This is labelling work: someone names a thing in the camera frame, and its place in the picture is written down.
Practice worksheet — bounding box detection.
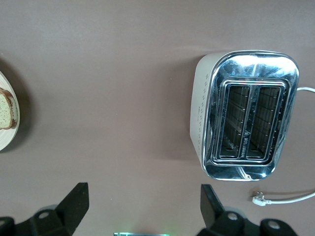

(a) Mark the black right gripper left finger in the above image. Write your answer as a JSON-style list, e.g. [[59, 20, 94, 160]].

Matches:
[[0, 182, 89, 236]]

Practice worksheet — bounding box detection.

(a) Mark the cream and chrome toaster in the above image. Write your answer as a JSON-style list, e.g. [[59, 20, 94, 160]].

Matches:
[[189, 50, 300, 182]]

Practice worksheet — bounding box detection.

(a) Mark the round wooden plate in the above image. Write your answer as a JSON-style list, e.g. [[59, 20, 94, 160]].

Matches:
[[0, 71, 20, 152]]

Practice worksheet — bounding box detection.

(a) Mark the slice of brown bread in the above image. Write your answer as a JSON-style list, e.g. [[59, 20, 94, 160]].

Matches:
[[0, 87, 17, 130]]

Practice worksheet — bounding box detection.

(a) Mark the white toaster power cable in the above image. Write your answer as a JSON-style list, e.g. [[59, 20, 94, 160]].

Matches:
[[251, 86, 315, 207]]

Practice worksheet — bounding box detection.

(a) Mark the brown table cover sheet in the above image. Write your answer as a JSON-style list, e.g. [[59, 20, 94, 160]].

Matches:
[[0, 0, 315, 236]]

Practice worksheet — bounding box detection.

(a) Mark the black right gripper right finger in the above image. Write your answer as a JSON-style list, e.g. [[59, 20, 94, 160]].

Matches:
[[198, 184, 298, 236]]

